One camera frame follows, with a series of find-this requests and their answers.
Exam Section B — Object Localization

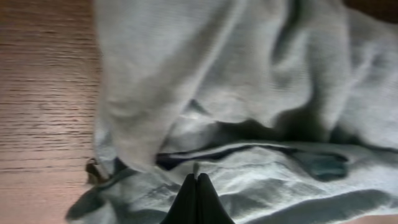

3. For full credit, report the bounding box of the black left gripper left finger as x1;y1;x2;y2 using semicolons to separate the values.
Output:
161;174;197;224

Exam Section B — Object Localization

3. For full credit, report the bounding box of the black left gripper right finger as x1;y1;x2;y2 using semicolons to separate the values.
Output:
197;173;234;224

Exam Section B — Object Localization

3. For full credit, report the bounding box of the light teal t-shirt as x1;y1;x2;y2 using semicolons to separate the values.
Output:
66;0;397;223

